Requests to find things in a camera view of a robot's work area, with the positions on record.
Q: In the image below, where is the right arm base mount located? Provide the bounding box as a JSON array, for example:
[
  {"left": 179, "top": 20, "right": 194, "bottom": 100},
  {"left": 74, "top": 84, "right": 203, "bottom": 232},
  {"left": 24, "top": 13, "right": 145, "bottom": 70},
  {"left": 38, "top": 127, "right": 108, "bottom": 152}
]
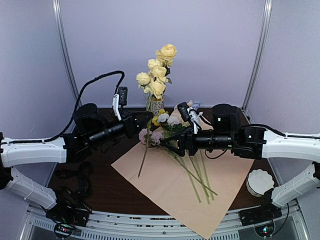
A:
[{"left": 238, "top": 204, "right": 289, "bottom": 239}]

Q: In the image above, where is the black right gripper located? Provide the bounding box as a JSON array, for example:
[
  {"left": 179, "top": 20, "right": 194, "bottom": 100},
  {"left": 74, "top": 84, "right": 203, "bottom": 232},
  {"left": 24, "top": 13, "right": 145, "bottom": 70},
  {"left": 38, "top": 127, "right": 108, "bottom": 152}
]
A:
[{"left": 161, "top": 125, "right": 235, "bottom": 158}]

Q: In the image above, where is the patterned cup yellow inside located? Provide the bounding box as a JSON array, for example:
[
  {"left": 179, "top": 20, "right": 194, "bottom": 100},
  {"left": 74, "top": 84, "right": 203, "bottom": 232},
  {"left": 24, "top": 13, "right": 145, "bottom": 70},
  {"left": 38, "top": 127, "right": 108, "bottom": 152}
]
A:
[{"left": 146, "top": 94, "right": 165, "bottom": 117}]

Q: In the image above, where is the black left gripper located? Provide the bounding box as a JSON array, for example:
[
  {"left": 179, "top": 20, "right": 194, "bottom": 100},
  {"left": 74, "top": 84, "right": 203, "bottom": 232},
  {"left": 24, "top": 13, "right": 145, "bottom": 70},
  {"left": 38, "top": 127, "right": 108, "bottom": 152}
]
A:
[{"left": 88, "top": 109, "right": 152, "bottom": 148}]

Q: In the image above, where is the yellow fake flower stem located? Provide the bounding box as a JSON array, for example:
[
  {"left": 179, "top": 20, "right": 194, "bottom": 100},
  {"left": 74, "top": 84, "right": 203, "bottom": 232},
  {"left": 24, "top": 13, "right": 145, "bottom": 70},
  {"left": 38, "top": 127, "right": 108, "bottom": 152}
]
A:
[{"left": 151, "top": 115, "right": 202, "bottom": 204}]

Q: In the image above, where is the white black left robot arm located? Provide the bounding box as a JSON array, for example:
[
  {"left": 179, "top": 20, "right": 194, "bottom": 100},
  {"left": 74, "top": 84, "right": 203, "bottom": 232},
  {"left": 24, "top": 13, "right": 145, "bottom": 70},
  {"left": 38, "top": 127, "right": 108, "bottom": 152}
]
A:
[{"left": 0, "top": 84, "right": 153, "bottom": 222}]

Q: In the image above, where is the right aluminium frame post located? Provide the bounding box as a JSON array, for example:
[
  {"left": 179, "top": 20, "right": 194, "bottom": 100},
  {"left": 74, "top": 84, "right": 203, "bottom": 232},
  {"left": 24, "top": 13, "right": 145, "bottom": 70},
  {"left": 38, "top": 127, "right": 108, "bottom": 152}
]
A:
[{"left": 241, "top": 0, "right": 273, "bottom": 112}]

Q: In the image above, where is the left aluminium frame post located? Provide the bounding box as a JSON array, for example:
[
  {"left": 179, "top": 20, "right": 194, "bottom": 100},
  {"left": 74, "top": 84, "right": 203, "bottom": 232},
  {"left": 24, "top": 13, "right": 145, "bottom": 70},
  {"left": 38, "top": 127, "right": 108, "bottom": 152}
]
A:
[{"left": 52, "top": 0, "right": 79, "bottom": 100}]

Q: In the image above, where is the blue fake flower stem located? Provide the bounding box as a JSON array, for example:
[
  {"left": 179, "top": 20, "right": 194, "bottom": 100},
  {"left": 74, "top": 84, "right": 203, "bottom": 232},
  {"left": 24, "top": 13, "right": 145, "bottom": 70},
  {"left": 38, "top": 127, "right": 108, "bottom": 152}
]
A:
[{"left": 192, "top": 101, "right": 211, "bottom": 189}]

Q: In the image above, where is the aluminium front rail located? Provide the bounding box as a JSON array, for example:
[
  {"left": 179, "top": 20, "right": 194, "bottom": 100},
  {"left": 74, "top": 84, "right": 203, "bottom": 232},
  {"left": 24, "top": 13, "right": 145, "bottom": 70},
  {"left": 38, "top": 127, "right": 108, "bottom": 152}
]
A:
[{"left": 19, "top": 200, "right": 310, "bottom": 240}]

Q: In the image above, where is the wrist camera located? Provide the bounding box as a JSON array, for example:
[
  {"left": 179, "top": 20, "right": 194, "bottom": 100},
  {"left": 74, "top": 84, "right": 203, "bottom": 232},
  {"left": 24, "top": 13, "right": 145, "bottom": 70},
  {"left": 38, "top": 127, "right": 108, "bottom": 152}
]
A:
[
  {"left": 177, "top": 102, "right": 202, "bottom": 134},
  {"left": 112, "top": 86, "right": 128, "bottom": 121}
]

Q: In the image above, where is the pale pink rose stem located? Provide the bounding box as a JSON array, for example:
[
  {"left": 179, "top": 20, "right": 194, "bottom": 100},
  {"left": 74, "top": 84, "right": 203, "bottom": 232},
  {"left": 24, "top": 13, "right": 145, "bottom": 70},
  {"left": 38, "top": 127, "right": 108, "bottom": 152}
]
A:
[{"left": 138, "top": 110, "right": 218, "bottom": 203}]

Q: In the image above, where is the black printed ribbon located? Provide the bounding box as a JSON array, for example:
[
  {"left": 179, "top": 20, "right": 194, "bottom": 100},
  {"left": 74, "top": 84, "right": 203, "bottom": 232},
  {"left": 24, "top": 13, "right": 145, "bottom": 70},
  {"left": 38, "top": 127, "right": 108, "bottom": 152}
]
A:
[{"left": 55, "top": 161, "right": 94, "bottom": 213}]

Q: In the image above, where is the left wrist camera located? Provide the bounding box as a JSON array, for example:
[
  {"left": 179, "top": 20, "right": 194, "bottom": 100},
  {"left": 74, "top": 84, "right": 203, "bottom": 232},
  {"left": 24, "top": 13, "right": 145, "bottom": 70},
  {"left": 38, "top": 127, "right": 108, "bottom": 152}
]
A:
[{"left": 112, "top": 86, "right": 128, "bottom": 121}]

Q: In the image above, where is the peach wrapping paper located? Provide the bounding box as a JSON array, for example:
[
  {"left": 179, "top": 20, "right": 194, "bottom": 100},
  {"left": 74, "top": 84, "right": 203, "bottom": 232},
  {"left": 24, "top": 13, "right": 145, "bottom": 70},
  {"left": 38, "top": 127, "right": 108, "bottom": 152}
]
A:
[{"left": 109, "top": 107, "right": 258, "bottom": 240}]

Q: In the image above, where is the aluminium frame post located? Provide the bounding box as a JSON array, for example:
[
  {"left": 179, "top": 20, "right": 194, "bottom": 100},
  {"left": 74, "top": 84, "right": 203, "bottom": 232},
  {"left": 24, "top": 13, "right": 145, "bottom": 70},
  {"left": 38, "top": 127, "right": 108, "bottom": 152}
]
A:
[
  {"left": 52, "top": 0, "right": 79, "bottom": 100},
  {"left": 241, "top": 0, "right": 273, "bottom": 112}
]

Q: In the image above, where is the pink fake flower stem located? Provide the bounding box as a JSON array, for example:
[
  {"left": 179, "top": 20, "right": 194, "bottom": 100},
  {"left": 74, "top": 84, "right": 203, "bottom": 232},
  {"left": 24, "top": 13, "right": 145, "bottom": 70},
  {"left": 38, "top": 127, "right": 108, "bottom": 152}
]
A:
[{"left": 174, "top": 99, "right": 212, "bottom": 205}]

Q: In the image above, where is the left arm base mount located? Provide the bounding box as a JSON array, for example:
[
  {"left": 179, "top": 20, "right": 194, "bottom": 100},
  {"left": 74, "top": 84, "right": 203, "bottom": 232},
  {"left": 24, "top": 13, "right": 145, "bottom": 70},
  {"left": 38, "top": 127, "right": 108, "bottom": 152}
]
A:
[{"left": 41, "top": 196, "right": 93, "bottom": 240}]

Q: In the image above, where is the white scalloped bowl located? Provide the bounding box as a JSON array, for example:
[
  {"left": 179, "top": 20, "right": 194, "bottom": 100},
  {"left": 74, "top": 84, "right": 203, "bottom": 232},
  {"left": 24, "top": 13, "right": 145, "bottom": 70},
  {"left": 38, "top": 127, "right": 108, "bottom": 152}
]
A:
[{"left": 245, "top": 169, "right": 275, "bottom": 198}]

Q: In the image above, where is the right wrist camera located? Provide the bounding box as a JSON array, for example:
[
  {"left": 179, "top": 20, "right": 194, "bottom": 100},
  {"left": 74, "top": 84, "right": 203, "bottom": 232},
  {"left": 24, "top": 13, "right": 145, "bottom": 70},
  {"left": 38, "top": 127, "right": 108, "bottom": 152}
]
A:
[{"left": 177, "top": 102, "right": 202, "bottom": 134}]

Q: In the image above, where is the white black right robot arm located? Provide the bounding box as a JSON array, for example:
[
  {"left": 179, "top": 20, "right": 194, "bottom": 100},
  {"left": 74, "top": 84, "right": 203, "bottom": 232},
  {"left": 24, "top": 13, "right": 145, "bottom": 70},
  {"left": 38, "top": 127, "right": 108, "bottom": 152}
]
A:
[{"left": 161, "top": 102, "right": 320, "bottom": 221}]

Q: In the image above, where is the cream fake flower bunch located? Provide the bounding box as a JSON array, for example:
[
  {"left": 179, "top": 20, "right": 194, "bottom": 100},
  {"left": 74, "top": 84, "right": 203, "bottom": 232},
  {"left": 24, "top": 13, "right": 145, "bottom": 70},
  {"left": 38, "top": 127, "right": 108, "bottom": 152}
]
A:
[{"left": 135, "top": 43, "right": 178, "bottom": 176}]

